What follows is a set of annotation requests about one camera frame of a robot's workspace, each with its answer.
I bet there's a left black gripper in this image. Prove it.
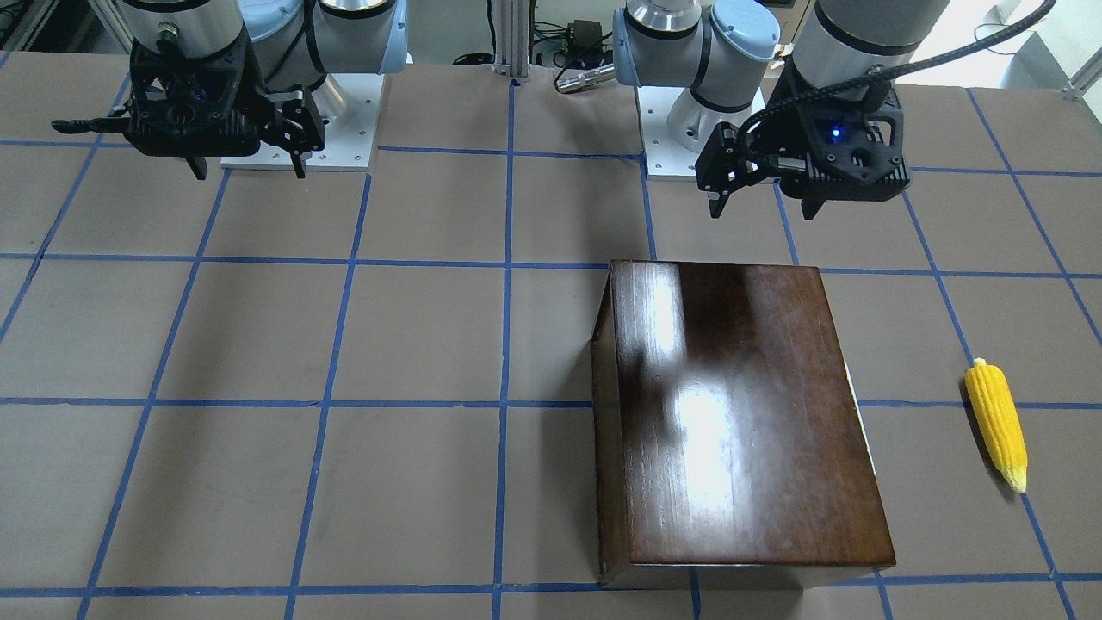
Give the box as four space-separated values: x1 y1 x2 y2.
694 121 827 222

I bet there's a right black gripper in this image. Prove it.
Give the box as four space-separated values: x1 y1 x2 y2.
183 84 325 181

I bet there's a yellow plastic corn cob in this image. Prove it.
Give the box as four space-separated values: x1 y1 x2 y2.
965 357 1030 494

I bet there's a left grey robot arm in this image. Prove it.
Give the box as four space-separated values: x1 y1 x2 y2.
611 1 947 220

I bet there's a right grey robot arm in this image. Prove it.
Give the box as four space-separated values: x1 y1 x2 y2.
96 1 408 180

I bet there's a dark wooden drawer cabinet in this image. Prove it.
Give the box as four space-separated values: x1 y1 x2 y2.
591 260 896 590

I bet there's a silver metal cylinder tool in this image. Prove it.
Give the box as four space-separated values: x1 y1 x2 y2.
554 64 616 95

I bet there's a black power adapter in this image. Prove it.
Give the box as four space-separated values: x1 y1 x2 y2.
564 19 604 59

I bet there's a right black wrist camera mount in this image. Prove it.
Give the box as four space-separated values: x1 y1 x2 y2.
51 33 261 157

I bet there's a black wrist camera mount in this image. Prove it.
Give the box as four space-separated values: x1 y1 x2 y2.
775 83 912 202
51 33 261 157

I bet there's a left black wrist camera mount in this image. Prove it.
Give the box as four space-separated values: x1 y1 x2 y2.
775 83 912 202

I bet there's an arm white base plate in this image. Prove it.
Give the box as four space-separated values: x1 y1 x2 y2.
635 84 784 183
220 73 385 172

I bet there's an aluminium frame post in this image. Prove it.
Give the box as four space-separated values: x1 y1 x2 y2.
491 0 532 83

